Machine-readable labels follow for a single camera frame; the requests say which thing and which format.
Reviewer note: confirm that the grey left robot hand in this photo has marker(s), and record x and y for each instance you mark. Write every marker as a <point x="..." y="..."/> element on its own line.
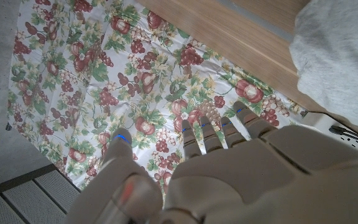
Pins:
<point x="253" y="180"/>

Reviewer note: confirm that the grey shirt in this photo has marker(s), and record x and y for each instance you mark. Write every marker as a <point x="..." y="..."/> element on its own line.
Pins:
<point x="337" y="56"/>

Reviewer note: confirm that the floral fruit print backdrop cloth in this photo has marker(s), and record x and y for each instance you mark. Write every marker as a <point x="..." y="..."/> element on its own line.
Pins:
<point x="110" y="81"/>

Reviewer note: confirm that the white power strip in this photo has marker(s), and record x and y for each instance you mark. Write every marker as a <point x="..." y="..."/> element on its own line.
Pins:
<point x="322" y="123"/>

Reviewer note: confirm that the black backdrop clip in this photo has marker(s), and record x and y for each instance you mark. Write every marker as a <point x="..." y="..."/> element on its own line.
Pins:
<point x="8" y="126"/>

